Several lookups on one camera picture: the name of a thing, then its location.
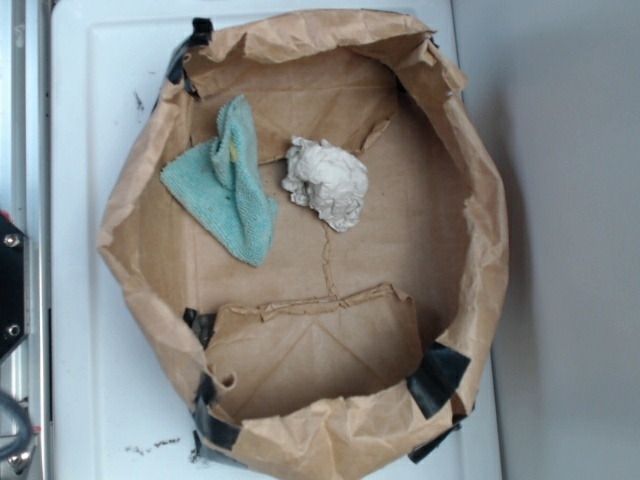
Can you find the white paper ball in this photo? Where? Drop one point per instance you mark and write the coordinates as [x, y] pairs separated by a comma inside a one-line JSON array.
[[327, 179]]

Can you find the light blue microfiber cloth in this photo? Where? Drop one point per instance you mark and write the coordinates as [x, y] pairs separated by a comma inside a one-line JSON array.
[[219, 184]]

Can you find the brown paper bag tray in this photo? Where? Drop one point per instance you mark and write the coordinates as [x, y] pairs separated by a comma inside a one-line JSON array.
[[341, 352]]

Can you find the white plastic tray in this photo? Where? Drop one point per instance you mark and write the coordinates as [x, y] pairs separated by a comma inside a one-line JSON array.
[[115, 414]]

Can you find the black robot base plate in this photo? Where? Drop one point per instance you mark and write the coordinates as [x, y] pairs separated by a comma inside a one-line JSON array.
[[13, 278]]

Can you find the aluminium frame rail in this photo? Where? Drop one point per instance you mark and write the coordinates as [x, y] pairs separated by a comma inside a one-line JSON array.
[[26, 425]]

